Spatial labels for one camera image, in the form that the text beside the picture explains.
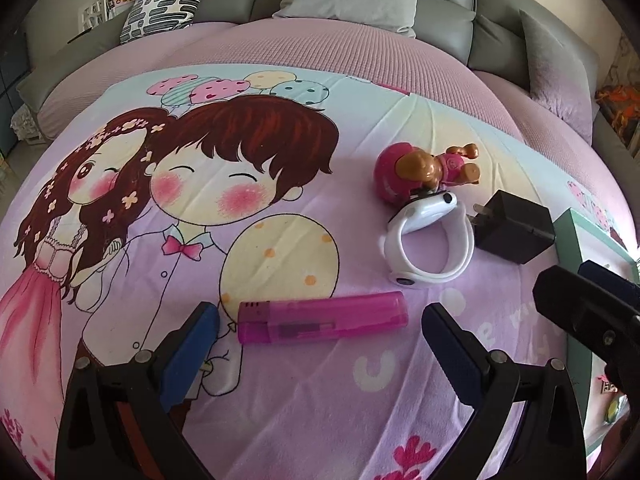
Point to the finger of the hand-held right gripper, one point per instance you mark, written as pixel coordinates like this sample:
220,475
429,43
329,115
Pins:
575,305
615,282

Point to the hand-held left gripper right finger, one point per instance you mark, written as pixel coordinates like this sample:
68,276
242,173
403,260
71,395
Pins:
452,355

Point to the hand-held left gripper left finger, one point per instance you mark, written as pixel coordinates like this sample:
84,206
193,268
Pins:
187,355

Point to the teal box lid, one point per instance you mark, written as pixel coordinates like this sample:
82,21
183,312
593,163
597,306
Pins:
570,240

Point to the pink lighter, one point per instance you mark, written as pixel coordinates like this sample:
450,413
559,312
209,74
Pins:
325,317

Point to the black plug charger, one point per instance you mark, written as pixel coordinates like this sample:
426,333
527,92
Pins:
515,232

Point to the white toy watch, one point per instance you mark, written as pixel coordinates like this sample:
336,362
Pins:
425,212

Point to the orange patterned cloth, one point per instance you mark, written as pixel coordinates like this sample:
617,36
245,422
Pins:
620,105

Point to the toy dog figure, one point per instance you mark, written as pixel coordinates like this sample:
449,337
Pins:
395,170

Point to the purple grey pillow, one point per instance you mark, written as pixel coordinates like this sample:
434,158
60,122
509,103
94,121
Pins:
560,70

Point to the beige patterned curtain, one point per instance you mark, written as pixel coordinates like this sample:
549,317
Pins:
627,60

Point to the printed cartoon blanket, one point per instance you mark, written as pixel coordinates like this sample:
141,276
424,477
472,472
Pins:
300,160

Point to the white lace cloth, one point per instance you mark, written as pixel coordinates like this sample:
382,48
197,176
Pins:
22,125

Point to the dark cabinet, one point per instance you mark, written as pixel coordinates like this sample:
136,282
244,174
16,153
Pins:
10,75

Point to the pink bedspread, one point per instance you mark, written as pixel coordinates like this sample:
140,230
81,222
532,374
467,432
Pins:
325,45

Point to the black white patterned pillow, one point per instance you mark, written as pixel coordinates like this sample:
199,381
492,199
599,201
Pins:
165,0

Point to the white magazine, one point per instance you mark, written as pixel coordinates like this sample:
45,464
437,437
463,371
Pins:
92,10

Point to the yellow book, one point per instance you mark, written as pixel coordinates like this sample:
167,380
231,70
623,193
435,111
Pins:
122,0

